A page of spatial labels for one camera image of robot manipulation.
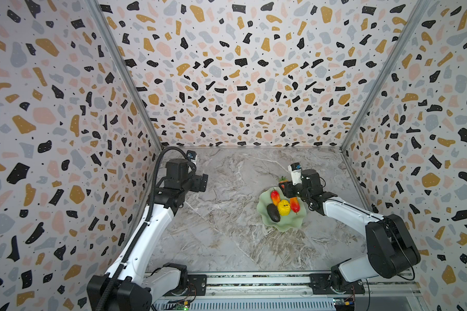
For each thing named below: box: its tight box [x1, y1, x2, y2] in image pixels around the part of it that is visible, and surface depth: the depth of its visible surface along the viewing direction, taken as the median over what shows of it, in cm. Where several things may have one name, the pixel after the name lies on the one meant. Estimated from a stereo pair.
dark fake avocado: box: [266, 203, 281, 223], surface depth 92 cm
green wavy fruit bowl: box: [256, 189, 307, 232], surface depth 92 cm
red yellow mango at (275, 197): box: [270, 187, 281, 207], surface depth 96 cm
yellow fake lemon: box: [277, 199, 291, 216], surface depth 92 cm
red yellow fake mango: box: [289, 196, 301, 214], surface depth 91 cm
